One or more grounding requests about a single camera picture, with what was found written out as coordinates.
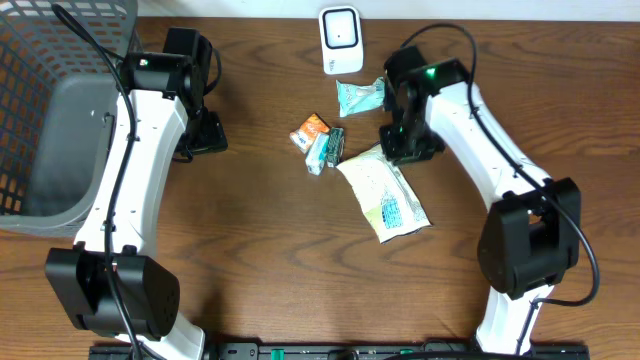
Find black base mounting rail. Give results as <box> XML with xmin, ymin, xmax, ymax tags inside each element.
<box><xmin>88</xmin><ymin>340</ymin><xmax>591</xmax><ymax>360</ymax></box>

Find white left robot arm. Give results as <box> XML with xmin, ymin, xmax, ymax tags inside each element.
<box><xmin>45</xmin><ymin>50</ymin><xmax>228</xmax><ymax>359</ymax></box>

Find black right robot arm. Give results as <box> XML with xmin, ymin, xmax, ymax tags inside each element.
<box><xmin>380</xmin><ymin>53</ymin><xmax>581</xmax><ymax>355</ymax></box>

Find grey plastic mesh basket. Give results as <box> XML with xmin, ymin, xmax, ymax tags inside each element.
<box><xmin>1</xmin><ymin>0</ymin><xmax>119</xmax><ymax>237</ymax></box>

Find teal snack packet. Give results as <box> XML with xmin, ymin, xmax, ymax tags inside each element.
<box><xmin>336</xmin><ymin>77</ymin><xmax>385</xmax><ymax>117</ymax></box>

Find orange small snack box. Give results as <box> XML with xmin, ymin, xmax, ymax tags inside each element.
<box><xmin>289</xmin><ymin>113</ymin><xmax>331</xmax><ymax>154</ymax></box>

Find light teal small box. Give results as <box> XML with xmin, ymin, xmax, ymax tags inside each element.
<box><xmin>305</xmin><ymin>133</ymin><xmax>329</xmax><ymax>176</ymax></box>

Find white barcode scanner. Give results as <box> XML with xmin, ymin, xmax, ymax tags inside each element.
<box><xmin>318</xmin><ymin>5</ymin><xmax>364</xmax><ymax>75</ymax></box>

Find colourful snack chip bag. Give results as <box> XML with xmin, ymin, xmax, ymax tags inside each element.
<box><xmin>337</xmin><ymin>144</ymin><xmax>431</xmax><ymax>244</ymax></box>

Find dark green small box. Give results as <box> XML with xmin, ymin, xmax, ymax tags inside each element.
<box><xmin>326</xmin><ymin>127</ymin><xmax>345</xmax><ymax>167</ymax></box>

